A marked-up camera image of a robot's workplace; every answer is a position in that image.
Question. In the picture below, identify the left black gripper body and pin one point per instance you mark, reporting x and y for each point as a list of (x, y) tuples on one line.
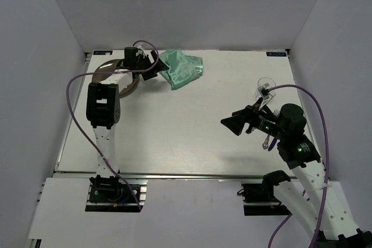
[(143, 63)]

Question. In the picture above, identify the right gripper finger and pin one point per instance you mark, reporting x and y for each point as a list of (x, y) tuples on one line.
[(234, 124), (242, 113)]

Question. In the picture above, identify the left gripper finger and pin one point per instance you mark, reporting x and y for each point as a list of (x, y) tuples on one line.
[(152, 59), (147, 75)]

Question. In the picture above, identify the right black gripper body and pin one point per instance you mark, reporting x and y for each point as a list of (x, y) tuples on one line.
[(262, 121)]

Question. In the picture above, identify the brown speckled ceramic plate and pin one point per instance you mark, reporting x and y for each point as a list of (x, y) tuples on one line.
[(127, 85)]

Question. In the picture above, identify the fork with pink neck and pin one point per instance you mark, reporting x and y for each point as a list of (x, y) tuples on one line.
[(266, 142)]

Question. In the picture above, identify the green satin placemat cloth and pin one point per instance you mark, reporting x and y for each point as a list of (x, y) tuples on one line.
[(183, 68)]

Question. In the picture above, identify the clear drinking glass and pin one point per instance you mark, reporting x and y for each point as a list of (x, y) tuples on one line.
[(264, 82)]

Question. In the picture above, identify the purple handled knife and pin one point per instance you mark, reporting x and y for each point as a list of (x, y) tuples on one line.
[(272, 145)]

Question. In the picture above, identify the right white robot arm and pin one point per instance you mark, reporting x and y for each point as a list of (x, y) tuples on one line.
[(320, 213)]

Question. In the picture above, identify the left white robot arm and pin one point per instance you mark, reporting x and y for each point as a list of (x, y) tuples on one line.
[(112, 81)]

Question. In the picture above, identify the blue label sticker left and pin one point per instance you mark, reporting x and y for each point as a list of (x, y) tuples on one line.
[(102, 52)]

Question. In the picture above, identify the blue label sticker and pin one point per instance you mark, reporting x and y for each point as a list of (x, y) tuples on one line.
[(276, 54), (102, 52)]

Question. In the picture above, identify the blue label sticker right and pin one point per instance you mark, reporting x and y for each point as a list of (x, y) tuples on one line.
[(276, 54)]

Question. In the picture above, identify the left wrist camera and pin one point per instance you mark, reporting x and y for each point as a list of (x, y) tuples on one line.
[(140, 49)]

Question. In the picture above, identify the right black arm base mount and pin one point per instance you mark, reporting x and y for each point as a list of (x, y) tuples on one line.
[(258, 202)]

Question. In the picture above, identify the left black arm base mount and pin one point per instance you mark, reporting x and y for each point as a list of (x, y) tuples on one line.
[(111, 195)]

